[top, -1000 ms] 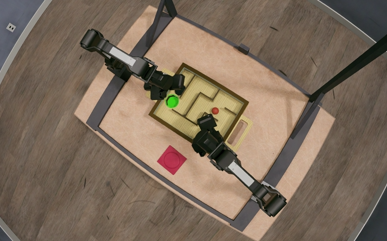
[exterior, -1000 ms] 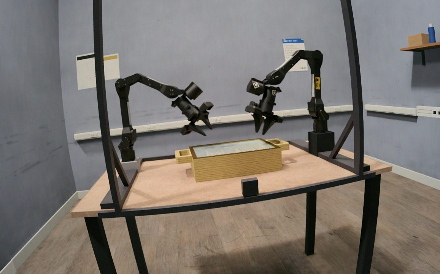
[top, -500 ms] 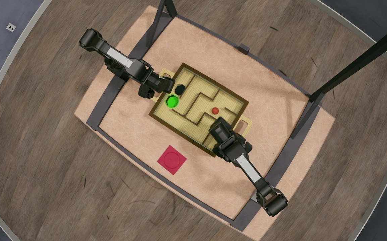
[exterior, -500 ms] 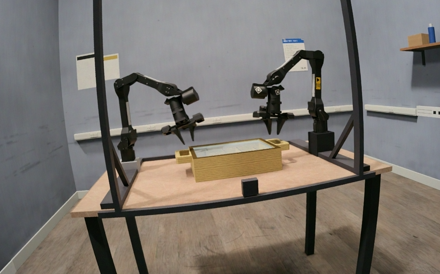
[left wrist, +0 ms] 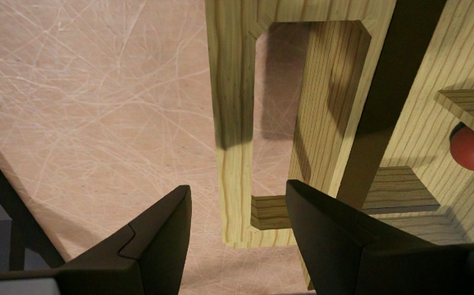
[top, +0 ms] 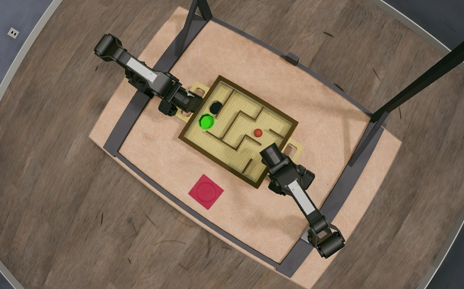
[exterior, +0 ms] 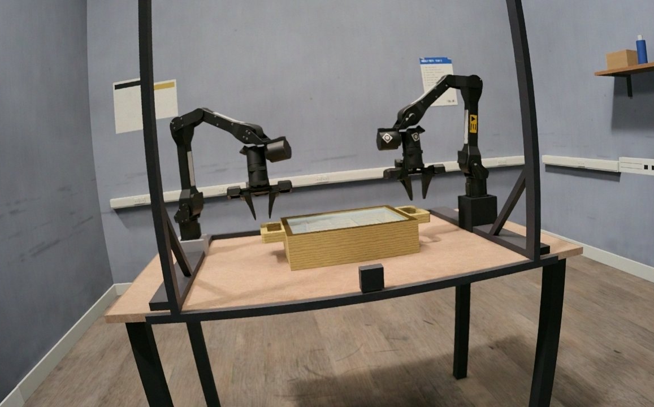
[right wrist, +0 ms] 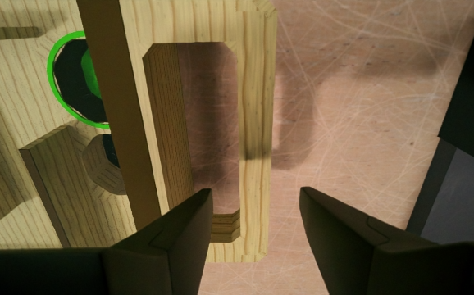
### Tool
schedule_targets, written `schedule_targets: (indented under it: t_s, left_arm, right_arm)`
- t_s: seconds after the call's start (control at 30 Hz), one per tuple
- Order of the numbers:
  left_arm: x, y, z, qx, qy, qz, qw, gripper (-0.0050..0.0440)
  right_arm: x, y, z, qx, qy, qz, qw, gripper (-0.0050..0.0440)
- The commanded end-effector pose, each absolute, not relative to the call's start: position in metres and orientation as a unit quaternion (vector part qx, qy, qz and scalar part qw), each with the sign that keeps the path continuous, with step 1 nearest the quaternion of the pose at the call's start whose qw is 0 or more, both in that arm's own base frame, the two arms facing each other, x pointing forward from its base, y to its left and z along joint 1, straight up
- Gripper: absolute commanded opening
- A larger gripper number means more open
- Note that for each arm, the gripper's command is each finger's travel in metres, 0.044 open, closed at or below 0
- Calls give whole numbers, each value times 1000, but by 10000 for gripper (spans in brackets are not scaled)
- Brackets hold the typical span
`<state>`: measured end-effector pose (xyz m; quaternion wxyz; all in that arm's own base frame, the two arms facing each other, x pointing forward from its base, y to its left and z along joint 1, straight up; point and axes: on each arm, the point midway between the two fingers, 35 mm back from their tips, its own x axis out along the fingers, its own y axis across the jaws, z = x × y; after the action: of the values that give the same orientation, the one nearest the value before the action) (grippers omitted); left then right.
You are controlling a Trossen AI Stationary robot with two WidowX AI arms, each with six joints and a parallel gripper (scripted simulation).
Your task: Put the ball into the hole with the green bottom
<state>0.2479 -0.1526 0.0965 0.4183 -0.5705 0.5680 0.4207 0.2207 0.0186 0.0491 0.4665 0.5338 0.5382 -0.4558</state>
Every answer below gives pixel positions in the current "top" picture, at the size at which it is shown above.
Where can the wooden maze board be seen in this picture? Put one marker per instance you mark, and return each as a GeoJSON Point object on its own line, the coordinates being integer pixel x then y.
{"type": "Point", "coordinates": [233, 125]}

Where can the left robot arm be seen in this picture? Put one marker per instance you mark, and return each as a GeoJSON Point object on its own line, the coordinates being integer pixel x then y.
{"type": "Point", "coordinates": [286, 180]}

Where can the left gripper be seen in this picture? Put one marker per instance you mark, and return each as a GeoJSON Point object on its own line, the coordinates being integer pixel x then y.
{"type": "Point", "coordinates": [306, 175]}

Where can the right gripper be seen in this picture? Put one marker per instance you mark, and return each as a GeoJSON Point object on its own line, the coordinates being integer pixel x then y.
{"type": "Point", "coordinates": [198, 102]}

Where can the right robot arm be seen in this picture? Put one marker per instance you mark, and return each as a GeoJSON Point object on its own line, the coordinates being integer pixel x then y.
{"type": "Point", "coordinates": [110, 48]}

